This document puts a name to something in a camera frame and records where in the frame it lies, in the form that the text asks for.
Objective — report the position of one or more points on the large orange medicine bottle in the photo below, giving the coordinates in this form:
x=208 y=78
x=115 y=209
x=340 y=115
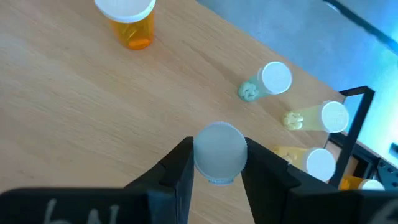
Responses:
x=351 y=182
x=133 y=31

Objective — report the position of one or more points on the yellow medicine bottle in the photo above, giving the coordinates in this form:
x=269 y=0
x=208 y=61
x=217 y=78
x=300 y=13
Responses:
x=334 y=116
x=320 y=163

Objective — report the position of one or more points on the teal green medicine bottle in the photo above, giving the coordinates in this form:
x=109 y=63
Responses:
x=220 y=152
x=273 y=77

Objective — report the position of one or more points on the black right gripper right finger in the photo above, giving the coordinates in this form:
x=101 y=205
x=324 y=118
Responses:
x=280 y=202

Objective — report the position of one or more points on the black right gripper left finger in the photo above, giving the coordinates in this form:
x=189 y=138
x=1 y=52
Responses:
x=140 y=205

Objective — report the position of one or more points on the black aluminium frame rail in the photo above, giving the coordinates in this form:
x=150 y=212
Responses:
x=387 y=171

